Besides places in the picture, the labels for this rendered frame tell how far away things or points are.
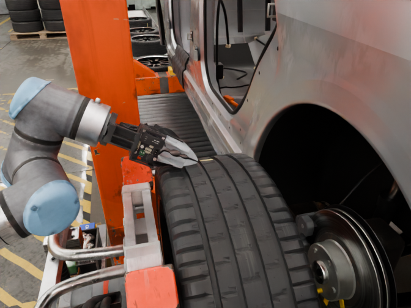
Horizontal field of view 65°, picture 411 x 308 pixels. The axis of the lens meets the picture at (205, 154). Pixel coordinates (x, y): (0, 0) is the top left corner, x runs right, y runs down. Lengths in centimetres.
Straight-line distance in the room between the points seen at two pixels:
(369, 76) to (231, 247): 37
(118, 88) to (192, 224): 52
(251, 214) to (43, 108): 43
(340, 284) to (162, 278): 52
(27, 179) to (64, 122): 12
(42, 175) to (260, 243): 39
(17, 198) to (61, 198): 7
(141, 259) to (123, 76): 54
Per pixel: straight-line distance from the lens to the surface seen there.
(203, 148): 263
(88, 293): 85
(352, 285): 95
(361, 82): 62
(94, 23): 94
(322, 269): 95
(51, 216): 60
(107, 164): 108
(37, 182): 61
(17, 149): 71
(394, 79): 57
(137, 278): 53
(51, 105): 66
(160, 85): 303
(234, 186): 67
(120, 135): 66
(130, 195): 74
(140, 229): 70
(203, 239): 59
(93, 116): 66
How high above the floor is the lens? 157
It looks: 31 degrees down
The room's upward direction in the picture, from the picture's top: straight up
